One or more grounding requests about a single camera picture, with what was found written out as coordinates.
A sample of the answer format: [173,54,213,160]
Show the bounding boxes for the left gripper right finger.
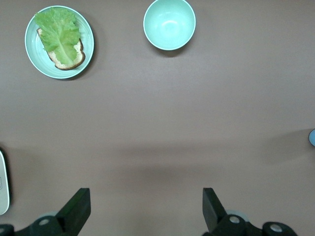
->
[202,187,299,236]

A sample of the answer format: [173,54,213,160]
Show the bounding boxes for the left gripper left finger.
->
[0,187,92,236]

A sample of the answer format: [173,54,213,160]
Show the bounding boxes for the cream white appliance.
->
[0,147,11,217]

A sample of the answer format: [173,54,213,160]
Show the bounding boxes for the bread slice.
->
[36,27,87,71]

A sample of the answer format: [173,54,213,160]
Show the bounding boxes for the mint green plate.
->
[24,5,95,80]

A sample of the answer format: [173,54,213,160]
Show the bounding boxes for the green lettuce leaf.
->
[33,6,82,66]

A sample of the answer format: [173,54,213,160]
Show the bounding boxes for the mint green bowl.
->
[143,0,197,51]

